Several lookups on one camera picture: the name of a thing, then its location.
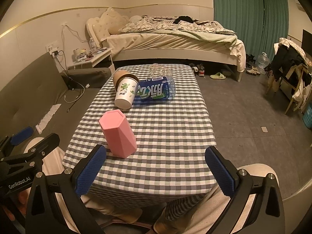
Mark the wooden chair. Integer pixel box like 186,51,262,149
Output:
266,61,312,115

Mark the clear plastic cup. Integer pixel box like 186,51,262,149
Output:
149,63,172,80

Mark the floral duvet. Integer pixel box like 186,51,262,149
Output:
119,15,236,34

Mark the white paper cup green print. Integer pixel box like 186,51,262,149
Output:
114,75,139,109

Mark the black flat device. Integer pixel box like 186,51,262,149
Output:
61,74,83,90

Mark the white nightstand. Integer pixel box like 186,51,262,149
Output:
67,47,115,73

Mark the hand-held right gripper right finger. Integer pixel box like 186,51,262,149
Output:
205,146,285,234

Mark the person's right leg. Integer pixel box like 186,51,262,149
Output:
156,163,288,234

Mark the black screen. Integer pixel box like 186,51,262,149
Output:
302,29,312,52

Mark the brown paper cup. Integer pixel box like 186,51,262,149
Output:
106,70,133,89

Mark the white cable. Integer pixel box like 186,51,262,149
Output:
62,26,89,45

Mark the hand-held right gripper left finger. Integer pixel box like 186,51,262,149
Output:
24,144,108,234

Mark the light green blanket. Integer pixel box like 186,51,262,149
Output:
168,28,238,51

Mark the person's left leg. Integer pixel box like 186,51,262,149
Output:
24,138,152,225

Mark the blue basket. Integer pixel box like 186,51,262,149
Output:
302,104,312,128

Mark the cream plush pillow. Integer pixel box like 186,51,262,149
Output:
97,7,129,35

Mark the pair of white shoes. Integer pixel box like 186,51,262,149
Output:
246,66,262,76

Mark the pile of small toiletries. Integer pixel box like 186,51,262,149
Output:
73,48,105,62

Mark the pink hexagonal cup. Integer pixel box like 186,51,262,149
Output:
99,110,137,159

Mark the large clear water jug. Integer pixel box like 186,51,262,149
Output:
257,52,270,70

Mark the white folded paper strip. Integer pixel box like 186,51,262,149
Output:
35,104,62,133

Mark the grey sofa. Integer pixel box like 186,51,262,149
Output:
0,52,113,148

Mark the chair draped with clothes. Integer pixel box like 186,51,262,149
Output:
269,38,312,103

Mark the blue label plastic bottle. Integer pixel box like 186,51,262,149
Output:
135,75,176,106

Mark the black clothing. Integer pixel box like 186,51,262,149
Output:
173,16,196,25

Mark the person's leg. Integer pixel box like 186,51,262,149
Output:
156,163,288,234
24,138,152,225

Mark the white bed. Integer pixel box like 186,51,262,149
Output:
86,15,246,82

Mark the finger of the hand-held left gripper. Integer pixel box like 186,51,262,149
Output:
0,126,34,154
5,133,60,170

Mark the pair of grey sneakers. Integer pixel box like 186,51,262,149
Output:
190,64,206,77

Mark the grey checkered tablecloth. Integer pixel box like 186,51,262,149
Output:
62,63,218,204

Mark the green curtain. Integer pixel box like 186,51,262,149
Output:
212,0,266,65
262,0,289,65

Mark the black cable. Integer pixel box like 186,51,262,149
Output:
55,50,85,113

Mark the white wall socket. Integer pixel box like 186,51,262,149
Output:
45,44,59,58

